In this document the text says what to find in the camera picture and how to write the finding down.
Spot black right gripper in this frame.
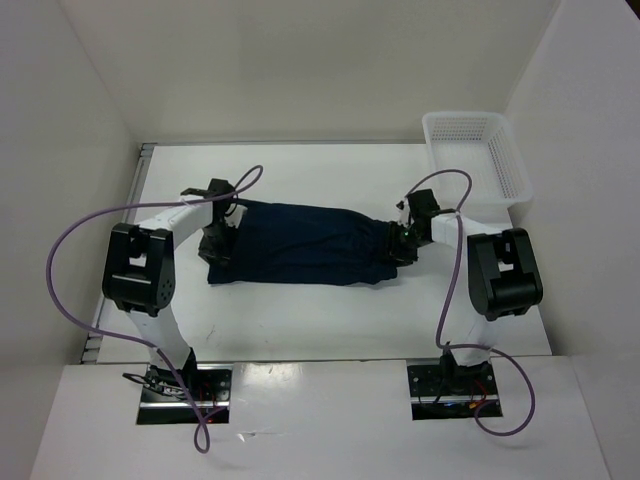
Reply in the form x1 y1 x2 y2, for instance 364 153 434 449
376 220 429 269

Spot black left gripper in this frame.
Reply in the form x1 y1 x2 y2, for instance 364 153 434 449
197 221 241 269

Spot navy blue shorts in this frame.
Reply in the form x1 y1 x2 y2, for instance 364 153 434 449
198 200 398 286

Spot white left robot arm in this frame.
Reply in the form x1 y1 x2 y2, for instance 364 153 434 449
102 179 237 400

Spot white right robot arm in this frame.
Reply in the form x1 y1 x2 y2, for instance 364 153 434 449
388 189 543 393

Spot white plastic basket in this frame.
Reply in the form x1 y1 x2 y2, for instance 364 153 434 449
422 111 533 223

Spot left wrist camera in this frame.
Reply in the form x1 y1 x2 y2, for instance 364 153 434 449
225 204 247 228

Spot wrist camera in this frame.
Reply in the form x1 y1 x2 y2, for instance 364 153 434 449
396 198 411 227
225 204 247 228

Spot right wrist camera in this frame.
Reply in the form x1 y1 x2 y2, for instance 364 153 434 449
396 198 411 227

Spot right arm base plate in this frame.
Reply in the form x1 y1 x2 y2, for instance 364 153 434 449
406 358 503 421

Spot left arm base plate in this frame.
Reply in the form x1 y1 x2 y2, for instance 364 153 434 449
123 363 233 425

